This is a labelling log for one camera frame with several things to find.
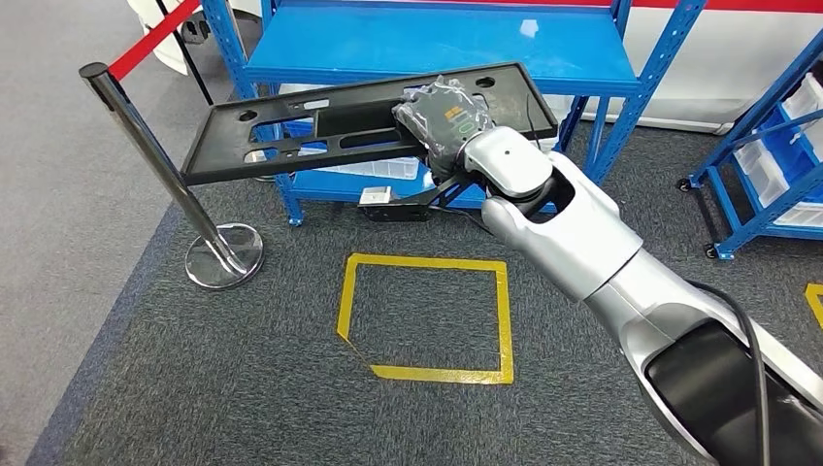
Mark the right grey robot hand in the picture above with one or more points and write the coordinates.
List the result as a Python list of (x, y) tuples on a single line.
[(450, 122)]

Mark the blue wheeled shelf rack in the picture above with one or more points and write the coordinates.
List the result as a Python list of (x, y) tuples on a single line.
[(752, 222)]

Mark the yellow floor tape square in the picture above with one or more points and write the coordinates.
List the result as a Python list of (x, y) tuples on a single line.
[(424, 262)]

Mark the black plastic panel part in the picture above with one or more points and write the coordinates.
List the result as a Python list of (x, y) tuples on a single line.
[(218, 154)]

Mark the blue metal shelf rack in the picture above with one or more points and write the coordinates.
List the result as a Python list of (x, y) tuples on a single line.
[(450, 45)]

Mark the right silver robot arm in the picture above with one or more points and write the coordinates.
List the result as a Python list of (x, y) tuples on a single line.
[(579, 238)]

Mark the thin black stanchion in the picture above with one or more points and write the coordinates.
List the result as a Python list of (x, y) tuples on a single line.
[(186, 58)]

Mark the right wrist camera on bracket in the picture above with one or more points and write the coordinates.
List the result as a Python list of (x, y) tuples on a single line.
[(398, 211)]

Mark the blue plastic bin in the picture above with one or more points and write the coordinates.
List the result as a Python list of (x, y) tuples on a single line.
[(797, 154)]

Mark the white car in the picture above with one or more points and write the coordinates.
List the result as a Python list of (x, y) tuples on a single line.
[(694, 64)]

